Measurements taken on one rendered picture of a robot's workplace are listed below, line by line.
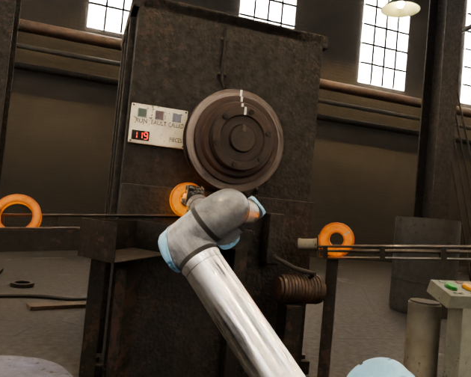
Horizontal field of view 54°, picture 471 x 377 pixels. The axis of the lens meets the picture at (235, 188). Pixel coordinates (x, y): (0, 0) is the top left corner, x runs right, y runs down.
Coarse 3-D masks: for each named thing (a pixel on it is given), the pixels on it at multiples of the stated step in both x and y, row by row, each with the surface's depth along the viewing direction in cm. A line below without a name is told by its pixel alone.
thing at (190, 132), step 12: (216, 96) 208; (252, 96) 214; (204, 108) 206; (192, 120) 205; (276, 120) 217; (192, 132) 205; (192, 144) 204; (192, 156) 204; (276, 156) 217; (204, 168) 206; (276, 168) 217; (216, 180) 208; (264, 180) 215
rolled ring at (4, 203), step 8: (0, 200) 186; (8, 200) 187; (16, 200) 188; (24, 200) 189; (32, 200) 190; (0, 208) 185; (32, 208) 189; (0, 216) 186; (32, 216) 188; (40, 216) 189; (0, 224) 183; (32, 224) 187
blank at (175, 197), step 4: (180, 184) 205; (184, 184) 205; (188, 184) 206; (192, 184) 206; (176, 188) 204; (180, 188) 205; (184, 188) 205; (172, 192) 204; (176, 192) 204; (180, 192) 205; (184, 192) 205; (172, 196) 203; (176, 196) 204; (180, 196) 205; (172, 200) 203; (176, 200) 204; (180, 200) 205; (172, 204) 203; (176, 204) 204; (180, 204) 205; (172, 208) 204; (176, 208) 204; (180, 208) 205; (184, 208) 205; (176, 212) 204; (180, 212) 204; (184, 212) 205
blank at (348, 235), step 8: (328, 224) 212; (336, 224) 211; (344, 224) 210; (328, 232) 211; (336, 232) 210; (344, 232) 209; (352, 232) 211; (320, 240) 212; (328, 240) 211; (344, 240) 209; (352, 240) 208; (328, 248) 211; (336, 248) 210; (344, 248) 209; (336, 256) 210
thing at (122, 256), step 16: (96, 224) 162; (112, 224) 157; (128, 224) 185; (144, 224) 185; (160, 224) 180; (80, 240) 167; (96, 240) 162; (112, 240) 157; (128, 240) 186; (144, 240) 185; (96, 256) 161; (112, 256) 156; (128, 256) 168; (144, 256) 169; (160, 256) 173; (128, 272) 170; (128, 288) 170; (128, 304) 170; (112, 320) 171; (128, 320) 171; (112, 336) 171; (128, 336) 171; (112, 352) 170; (128, 352) 172; (112, 368) 169; (128, 368) 172
